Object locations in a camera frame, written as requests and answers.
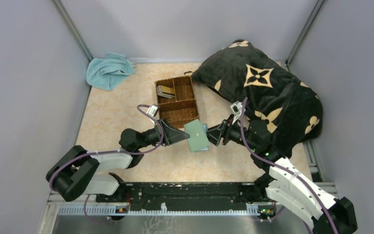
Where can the black floral pillow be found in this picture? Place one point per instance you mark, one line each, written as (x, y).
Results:
(290, 109)

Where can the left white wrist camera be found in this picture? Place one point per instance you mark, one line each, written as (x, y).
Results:
(153, 110)

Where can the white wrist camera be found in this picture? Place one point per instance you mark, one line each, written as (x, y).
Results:
(153, 110)
(237, 110)

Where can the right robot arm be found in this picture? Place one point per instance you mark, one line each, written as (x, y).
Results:
(282, 182)

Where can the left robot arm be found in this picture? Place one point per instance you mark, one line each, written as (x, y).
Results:
(80, 172)

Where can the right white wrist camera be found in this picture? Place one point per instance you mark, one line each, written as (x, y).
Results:
(237, 110)

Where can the light blue cloth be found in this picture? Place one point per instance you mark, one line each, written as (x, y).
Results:
(109, 72)

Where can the aluminium frame rail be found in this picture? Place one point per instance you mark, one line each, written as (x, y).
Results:
(162, 206)

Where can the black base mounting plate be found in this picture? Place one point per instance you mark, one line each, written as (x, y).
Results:
(237, 191)

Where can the gold card stack in basket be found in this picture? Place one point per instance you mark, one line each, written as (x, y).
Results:
(166, 92)

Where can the green leather card holder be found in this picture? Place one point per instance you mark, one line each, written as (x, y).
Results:
(197, 140)

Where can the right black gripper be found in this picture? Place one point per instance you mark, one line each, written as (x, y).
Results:
(224, 130)

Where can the brown woven divided basket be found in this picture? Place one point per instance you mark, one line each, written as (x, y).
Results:
(182, 108)

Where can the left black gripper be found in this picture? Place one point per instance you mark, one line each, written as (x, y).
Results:
(171, 134)

